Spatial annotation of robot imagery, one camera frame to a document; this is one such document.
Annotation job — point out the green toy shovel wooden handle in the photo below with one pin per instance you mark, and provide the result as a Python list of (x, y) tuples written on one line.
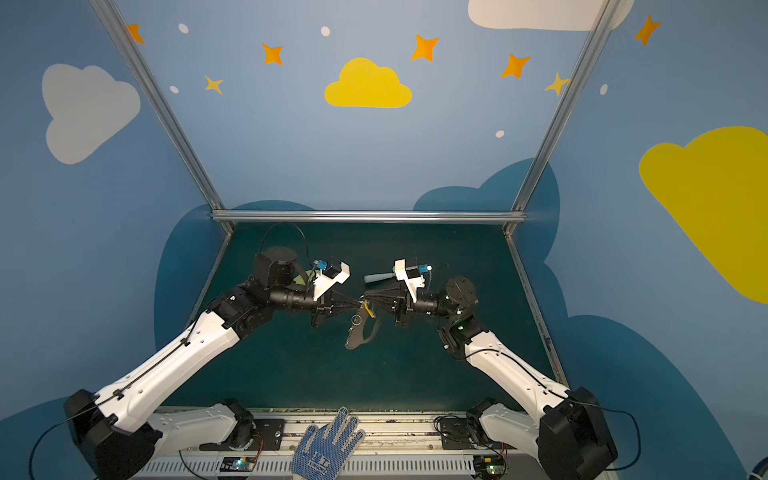
[(306, 278)]

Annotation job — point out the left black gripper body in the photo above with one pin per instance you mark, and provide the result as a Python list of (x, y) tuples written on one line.
[(324, 307)]

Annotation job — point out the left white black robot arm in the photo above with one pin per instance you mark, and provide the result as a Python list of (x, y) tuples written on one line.
[(118, 430)]

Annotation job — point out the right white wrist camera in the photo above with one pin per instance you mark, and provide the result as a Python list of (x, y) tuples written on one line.
[(411, 272)]

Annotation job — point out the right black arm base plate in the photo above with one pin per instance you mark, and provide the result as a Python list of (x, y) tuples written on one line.
[(459, 433)]

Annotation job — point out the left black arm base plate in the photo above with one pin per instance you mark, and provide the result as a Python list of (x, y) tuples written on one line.
[(270, 433)]

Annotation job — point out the left aluminium frame post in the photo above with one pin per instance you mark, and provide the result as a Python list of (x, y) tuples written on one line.
[(113, 22)]

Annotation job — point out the left green circuit board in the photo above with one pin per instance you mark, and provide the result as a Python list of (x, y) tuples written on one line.
[(237, 464)]

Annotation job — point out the right green circuit board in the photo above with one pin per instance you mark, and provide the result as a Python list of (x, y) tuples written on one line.
[(488, 467)]

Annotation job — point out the blue dotted glove centre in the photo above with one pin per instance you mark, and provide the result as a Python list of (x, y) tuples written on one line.
[(323, 451)]

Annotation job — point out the light blue toy shovel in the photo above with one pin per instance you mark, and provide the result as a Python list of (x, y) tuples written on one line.
[(374, 278)]

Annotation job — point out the aluminium front rail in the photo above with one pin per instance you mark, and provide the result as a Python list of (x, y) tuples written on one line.
[(398, 445)]

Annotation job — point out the aluminium frame post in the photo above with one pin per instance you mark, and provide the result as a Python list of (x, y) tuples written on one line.
[(584, 65), (113, 22)]

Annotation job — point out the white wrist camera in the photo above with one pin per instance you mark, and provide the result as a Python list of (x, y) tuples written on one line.
[(411, 272), (328, 274)]

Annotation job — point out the green circuit board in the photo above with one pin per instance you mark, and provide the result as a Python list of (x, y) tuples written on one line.
[(488, 467), (237, 464)]

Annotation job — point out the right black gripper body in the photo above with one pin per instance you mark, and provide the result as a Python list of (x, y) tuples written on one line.
[(402, 307)]

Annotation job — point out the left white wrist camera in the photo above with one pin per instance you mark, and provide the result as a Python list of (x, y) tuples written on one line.
[(328, 274)]

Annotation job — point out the right aluminium frame post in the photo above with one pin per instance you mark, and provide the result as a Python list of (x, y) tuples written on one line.
[(584, 65)]

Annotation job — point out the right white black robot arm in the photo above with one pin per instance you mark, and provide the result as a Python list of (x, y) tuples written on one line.
[(564, 430)]

